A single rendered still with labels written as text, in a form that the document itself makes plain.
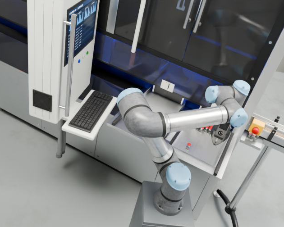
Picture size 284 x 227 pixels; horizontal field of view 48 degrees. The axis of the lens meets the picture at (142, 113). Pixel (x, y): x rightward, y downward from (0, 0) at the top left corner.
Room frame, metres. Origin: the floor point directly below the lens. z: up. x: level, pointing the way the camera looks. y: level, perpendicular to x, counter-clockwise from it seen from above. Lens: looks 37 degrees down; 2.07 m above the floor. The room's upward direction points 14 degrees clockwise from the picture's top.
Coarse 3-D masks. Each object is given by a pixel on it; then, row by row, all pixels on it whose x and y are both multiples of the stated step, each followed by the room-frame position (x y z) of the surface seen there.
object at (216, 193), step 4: (216, 192) 1.90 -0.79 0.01; (220, 192) 1.84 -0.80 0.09; (216, 196) 1.86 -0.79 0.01; (220, 196) 1.81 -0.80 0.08; (224, 196) 1.78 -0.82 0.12; (224, 200) 1.75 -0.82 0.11; (228, 200) 1.74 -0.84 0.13; (228, 204) 1.69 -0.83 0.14; (224, 208) 1.68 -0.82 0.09; (228, 208) 1.66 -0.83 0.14; (228, 212) 1.64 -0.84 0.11; (232, 212) 1.63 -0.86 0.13; (232, 216) 1.60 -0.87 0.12; (232, 220) 1.58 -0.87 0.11; (236, 220) 1.58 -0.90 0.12; (236, 224) 1.55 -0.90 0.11
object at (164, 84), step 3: (162, 81) 1.75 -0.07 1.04; (165, 81) 1.74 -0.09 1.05; (162, 84) 1.75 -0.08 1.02; (165, 84) 1.74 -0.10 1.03; (168, 84) 1.73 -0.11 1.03; (171, 84) 1.73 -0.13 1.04; (162, 87) 1.74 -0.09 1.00; (165, 87) 1.74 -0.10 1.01; (171, 87) 1.73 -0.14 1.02; (168, 90) 1.73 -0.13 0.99; (171, 90) 1.73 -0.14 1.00
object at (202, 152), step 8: (184, 136) 1.46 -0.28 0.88; (192, 136) 1.48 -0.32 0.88; (200, 136) 1.50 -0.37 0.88; (208, 136) 1.52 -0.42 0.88; (176, 144) 1.37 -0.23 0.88; (184, 144) 1.39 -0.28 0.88; (192, 144) 1.41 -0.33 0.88; (200, 144) 1.43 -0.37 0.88; (208, 144) 1.45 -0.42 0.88; (224, 144) 1.48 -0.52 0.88; (176, 152) 1.30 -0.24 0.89; (184, 152) 1.29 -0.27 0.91; (192, 152) 1.34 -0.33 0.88; (200, 152) 1.36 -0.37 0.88; (208, 152) 1.38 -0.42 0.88; (216, 152) 1.39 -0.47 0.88; (192, 160) 1.27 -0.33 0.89; (200, 160) 1.26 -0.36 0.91; (208, 160) 1.31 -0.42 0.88; (216, 160) 1.33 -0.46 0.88; (208, 168) 1.25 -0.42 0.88
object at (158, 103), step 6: (150, 90) 1.85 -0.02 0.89; (144, 96) 1.76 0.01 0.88; (150, 96) 1.78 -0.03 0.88; (156, 96) 1.80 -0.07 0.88; (162, 96) 1.82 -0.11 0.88; (150, 102) 1.71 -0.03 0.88; (156, 102) 1.73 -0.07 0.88; (162, 102) 1.75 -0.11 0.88; (168, 102) 1.77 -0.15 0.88; (174, 102) 1.78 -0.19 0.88; (156, 108) 1.67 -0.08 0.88; (162, 108) 1.68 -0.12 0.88; (168, 108) 1.70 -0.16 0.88; (174, 108) 1.72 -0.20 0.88; (180, 108) 1.69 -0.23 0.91
